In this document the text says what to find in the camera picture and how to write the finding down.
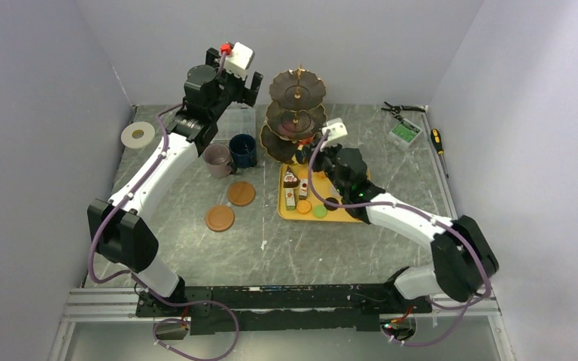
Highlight wooden coaster near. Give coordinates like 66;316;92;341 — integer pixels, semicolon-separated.
205;205;235;232

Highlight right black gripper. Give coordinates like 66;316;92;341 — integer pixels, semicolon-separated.
304;138;348;197

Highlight black pliers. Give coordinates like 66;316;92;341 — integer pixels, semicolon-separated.
380;102;426;117

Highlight green macaron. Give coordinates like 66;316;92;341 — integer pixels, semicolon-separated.
312;205;328;219

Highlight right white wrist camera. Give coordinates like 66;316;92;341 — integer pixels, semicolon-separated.
321;117;348;147

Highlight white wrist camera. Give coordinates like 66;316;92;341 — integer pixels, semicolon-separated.
219;42;255;80
321;117;348;147

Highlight chocolate triangle cake slice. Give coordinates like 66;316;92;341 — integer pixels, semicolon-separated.
282;166;300;189

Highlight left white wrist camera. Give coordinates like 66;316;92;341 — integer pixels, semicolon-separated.
219;42;255;80

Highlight yellow serving tray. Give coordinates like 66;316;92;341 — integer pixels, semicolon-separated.
277;164;361;223

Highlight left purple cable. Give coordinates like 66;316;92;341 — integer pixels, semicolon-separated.
87;50;242;361

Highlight black sandwich cookie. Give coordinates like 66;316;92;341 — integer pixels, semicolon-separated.
323;197;339;211

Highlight yellow black screwdriver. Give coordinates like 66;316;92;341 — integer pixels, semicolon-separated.
430;129;449;179

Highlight wooden coaster far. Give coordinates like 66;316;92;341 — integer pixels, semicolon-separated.
227;181;256;207

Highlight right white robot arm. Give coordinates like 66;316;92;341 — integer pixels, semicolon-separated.
296;144;499;312

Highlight orange round cookie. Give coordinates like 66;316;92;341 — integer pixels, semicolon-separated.
296;199;312;214

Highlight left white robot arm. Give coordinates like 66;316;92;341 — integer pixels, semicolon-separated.
87;42;263;316

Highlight green white device box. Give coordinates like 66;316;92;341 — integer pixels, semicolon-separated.
387;117;424;151

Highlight white tape roll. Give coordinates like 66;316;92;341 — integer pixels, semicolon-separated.
120;121;156;149

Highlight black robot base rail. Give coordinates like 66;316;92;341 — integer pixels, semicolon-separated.
135;282;432;335

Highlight red white cake slice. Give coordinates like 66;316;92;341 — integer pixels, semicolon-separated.
298;178;309;200

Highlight dark blue mug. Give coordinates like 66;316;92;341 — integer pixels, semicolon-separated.
228;134;257;168

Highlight three-tier black dessert stand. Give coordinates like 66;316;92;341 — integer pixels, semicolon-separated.
260;66;327;164

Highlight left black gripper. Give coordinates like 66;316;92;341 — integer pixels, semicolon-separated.
206;49;262;121

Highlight clear plastic box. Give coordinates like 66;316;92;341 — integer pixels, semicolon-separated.
214;106;256;141

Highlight green layered cake slice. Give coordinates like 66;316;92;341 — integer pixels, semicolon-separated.
284;188;296;211

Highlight wooden coaster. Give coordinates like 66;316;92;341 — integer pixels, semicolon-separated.
205;205;235;232
227;181;256;207

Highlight mauve mug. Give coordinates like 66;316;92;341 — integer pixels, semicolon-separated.
202;143;237;178

